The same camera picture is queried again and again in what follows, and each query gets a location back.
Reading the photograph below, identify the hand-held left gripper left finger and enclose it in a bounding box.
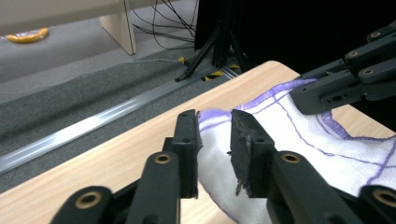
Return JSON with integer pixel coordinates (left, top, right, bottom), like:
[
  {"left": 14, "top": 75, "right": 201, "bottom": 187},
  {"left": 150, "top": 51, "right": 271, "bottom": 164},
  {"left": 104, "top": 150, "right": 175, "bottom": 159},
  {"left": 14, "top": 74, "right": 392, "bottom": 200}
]
[{"left": 163, "top": 108, "right": 203, "bottom": 200}]

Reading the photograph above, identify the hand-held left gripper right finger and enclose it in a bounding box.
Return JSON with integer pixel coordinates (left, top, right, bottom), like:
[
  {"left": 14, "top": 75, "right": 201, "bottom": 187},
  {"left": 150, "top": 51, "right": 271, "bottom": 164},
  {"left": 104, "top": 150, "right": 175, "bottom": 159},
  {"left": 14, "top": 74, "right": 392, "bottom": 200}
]
[{"left": 225, "top": 108, "right": 277, "bottom": 199}]

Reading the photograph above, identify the white cloth with purple edging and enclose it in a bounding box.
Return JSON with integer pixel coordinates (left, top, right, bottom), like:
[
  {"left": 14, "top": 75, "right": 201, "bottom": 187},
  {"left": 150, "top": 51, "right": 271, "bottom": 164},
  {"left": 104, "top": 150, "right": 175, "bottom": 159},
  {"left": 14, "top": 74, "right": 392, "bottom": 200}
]
[{"left": 196, "top": 77, "right": 396, "bottom": 224}]

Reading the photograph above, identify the black curtain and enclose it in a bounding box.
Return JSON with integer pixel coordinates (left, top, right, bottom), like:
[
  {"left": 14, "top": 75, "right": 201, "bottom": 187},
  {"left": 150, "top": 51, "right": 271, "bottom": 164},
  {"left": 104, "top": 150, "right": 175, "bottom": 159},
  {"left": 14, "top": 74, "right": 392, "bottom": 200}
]
[{"left": 194, "top": 0, "right": 396, "bottom": 133}]

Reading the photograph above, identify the black metal stand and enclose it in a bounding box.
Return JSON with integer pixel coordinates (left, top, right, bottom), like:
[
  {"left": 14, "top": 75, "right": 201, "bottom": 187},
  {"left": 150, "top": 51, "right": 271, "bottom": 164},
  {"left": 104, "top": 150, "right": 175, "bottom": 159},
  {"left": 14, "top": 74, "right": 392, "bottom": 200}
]
[{"left": 175, "top": 0, "right": 251, "bottom": 83}]

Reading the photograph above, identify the yellow round object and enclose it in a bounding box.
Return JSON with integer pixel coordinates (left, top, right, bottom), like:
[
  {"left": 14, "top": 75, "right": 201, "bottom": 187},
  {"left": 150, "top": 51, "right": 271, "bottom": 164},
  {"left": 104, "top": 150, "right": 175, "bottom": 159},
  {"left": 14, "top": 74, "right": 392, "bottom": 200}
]
[{"left": 5, "top": 26, "right": 50, "bottom": 44}]

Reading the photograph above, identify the bundle of black floor cables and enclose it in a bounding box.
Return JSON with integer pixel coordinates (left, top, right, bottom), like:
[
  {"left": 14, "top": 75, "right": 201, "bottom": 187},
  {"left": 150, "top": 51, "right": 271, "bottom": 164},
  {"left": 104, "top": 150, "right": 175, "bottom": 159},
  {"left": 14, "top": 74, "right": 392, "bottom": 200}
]
[{"left": 130, "top": 0, "right": 200, "bottom": 50}]

